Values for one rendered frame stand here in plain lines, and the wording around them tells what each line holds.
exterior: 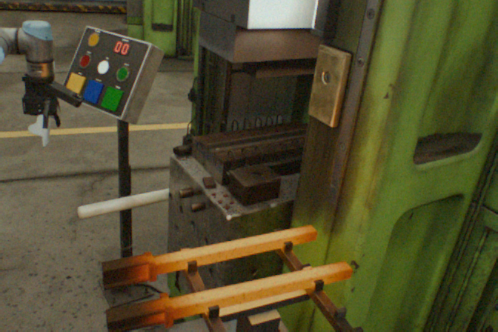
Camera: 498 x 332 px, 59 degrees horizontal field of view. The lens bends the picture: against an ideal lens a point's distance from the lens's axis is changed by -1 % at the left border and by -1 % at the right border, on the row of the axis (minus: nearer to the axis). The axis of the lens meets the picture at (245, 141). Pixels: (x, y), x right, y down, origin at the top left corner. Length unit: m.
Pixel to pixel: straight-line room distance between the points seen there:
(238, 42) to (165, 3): 4.90
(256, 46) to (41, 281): 1.64
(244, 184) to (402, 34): 0.54
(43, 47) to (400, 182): 1.01
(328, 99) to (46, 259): 1.83
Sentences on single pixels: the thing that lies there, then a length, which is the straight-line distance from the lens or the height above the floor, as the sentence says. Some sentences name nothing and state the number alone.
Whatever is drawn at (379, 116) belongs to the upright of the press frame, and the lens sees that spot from 0.97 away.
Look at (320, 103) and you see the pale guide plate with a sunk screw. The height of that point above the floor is 1.23.
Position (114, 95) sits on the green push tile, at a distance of 1.60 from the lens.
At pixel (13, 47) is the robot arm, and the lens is 1.40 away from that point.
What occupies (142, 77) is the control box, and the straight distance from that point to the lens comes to 1.58.
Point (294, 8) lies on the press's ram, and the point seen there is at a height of 1.41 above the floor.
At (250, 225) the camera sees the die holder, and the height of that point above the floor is 0.87.
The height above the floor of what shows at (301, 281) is 0.99.
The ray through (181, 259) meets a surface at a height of 0.99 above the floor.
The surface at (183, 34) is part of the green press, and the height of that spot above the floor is 0.33.
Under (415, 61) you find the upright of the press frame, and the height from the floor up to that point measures 1.38.
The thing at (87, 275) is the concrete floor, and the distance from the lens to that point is 2.38.
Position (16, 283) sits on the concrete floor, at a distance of 2.41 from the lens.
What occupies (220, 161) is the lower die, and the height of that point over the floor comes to 0.98.
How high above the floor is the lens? 1.56
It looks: 25 degrees down
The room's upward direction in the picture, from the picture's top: 6 degrees clockwise
